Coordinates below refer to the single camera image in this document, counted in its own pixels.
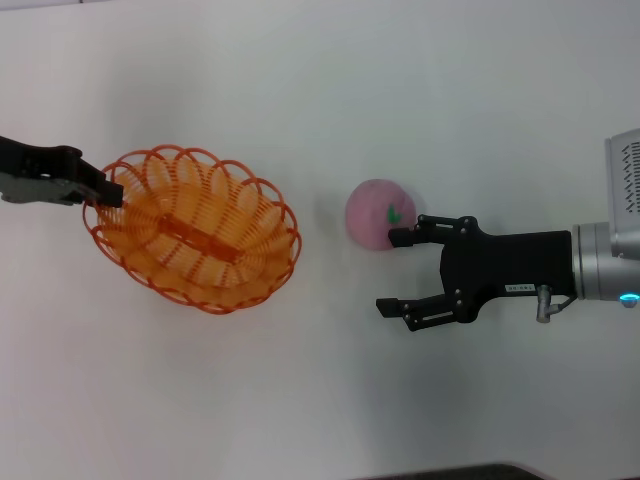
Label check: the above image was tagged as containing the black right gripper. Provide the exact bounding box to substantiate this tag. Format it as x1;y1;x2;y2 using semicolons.
375;213;577;334

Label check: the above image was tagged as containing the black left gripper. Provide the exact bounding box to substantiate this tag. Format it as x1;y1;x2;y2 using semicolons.
0;133;125;209

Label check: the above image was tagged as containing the pink peach with green leaf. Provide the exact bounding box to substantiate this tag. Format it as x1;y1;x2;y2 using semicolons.
345;178;419;252

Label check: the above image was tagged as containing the orange woven plastic basket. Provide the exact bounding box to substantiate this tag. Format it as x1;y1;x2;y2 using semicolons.
82;144;303;316

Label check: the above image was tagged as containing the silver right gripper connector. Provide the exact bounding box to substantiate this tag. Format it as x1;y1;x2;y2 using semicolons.
535;284;552;322

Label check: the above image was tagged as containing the dark base edge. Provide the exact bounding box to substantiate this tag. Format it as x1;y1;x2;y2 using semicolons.
369;460;546;480

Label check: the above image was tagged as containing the grey perforated wrist camera box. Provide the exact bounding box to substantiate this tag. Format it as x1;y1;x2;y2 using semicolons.
603;128;640;261

